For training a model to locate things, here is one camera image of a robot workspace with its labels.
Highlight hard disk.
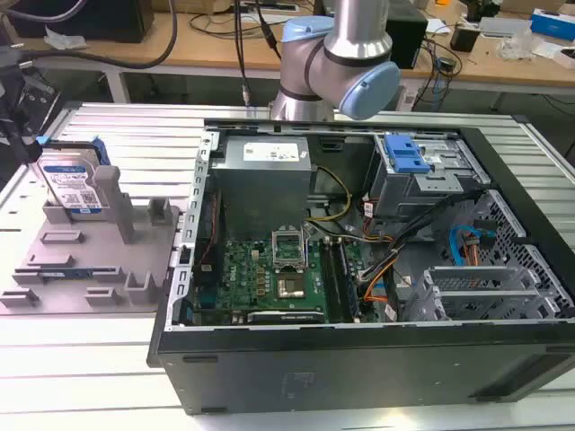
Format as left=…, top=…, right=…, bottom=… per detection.
left=34, top=136, right=112, bottom=222

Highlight grey metal disk bay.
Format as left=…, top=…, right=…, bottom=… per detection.
left=402, top=264, right=543, bottom=322

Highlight large black case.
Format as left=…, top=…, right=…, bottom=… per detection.
left=7, top=0, right=155, bottom=44

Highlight grey parts rack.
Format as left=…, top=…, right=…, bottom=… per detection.
left=0, top=164, right=183, bottom=318

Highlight green RAM stick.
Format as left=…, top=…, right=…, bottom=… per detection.
left=39, top=268, right=96, bottom=277

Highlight grey power supply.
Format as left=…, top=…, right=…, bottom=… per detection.
left=209, top=136, right=318, bottom=226

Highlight green motherboard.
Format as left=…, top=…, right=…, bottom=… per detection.
left=192, top=237, right=366, bottom=325

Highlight metal socket cover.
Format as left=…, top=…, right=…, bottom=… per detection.
left=270, top=228, right=307, bottom=273

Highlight CPU socket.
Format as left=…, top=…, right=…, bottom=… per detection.
left=275, top=275, right=308, bottom=302

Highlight black graphics card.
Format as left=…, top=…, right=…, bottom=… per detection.
left=245, top=309, right=325, bottom=325

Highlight blue drive latch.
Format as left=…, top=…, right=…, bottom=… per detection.
left=384, top=134, right=431, bottom=174

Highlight black PC case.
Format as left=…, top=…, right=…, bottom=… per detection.
left=146, top=117, right=575, bottom=417

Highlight grey drive cage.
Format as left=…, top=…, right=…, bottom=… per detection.
left=370, top=132, right=491, bottom=219

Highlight small black box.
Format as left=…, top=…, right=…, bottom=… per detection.
left=385, top=7, right=429, bottom=70

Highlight silver flat device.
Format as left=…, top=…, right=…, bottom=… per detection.
left=477, top=16, right=532, bottom=40

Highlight clear plastic bag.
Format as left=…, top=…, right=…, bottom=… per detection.
left=497, top=31, right=545, bottom=60

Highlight blue cardboard box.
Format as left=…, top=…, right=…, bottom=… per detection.
left=529, top=7, right=575, bottom=42

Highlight thick black cable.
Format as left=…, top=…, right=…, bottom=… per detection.
left=13, top=20, right=181, bottom=69

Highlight hanging black cable with plug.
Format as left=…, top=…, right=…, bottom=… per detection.
left=232, top=0, right=253, bottom=108

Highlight locking lever wire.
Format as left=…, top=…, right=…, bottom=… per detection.
left=302, top=221, right=313, bottom=271

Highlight yellow power wires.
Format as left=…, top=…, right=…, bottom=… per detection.
left=305, top=165, right=354, bottom=224

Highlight orange wire bundle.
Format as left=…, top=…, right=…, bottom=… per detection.
left=362, top=273, right=390, bottom=305

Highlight black cable bundle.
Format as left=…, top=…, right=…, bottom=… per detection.
left=358, top=190, right=489, bottom=288

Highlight blue data wire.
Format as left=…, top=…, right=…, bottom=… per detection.
left=447, top=224, right=497, bottom=270

